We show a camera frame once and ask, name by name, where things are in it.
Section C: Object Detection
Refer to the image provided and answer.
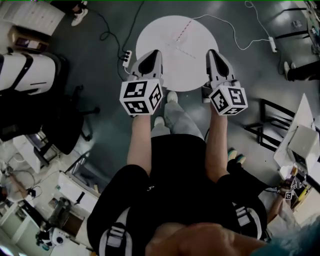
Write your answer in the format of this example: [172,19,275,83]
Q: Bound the person's face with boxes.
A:
[144,222,266,256]

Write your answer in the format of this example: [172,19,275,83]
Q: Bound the white cable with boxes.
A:
[191,0,274,52]

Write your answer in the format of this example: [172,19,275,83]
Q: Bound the person's grey trousers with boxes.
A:
[150,100,206,141]

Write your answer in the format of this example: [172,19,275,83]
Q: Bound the person's right forearm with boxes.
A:
[204,109,230,184]

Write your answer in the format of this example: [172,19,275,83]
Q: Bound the black cable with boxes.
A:
[86,0,146,64]

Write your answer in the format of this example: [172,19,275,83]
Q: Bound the white desk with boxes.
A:
[272,93,316,171]

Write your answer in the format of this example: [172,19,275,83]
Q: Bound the white shoulder strap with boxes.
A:
[98,207,134,256]
[231,201,263,239]

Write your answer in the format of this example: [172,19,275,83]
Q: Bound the black tool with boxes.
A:
[74,191,86,205]

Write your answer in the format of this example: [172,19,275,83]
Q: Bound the black office chair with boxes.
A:
[0,53,101,156]

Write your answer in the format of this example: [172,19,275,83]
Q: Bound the person's left white shoe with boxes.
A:
[153,115,166,128]

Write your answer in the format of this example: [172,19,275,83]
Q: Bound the black metal frame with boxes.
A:
[243,98,296,154]

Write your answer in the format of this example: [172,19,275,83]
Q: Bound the person's left forearm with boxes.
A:
[126,114,153,176]

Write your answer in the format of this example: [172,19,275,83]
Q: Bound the person's black shirt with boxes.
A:
[86,133,269,256]

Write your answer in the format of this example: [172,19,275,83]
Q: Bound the wooden cabinet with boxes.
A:
[8,25,50,53]

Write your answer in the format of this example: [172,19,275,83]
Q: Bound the white drawer cabinet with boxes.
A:
[0,1,66,36]

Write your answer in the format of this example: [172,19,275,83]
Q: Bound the white black-striped machine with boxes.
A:
[0,51,58,96]

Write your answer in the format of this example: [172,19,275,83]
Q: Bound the person's right white shoe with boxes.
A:
[166,90,179,104]

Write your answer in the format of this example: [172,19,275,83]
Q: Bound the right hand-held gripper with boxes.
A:
[201,49,249,117]

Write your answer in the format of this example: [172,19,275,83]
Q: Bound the black-legged desk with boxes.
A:
[274,0,320,56]

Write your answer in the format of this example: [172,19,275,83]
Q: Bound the round white table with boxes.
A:
[135,15,220,93]

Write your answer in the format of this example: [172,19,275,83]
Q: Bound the white rectangular table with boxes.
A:
[55,171,101,215]

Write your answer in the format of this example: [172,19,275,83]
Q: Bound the person's white shoe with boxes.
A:
[153,115,166,128]
[166,90,179,104]

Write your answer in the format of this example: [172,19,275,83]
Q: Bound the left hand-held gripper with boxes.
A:
[119,49,165,118]

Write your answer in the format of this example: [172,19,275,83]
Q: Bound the white power strip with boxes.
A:
[268,36,278,54]
[122,50,133,68]

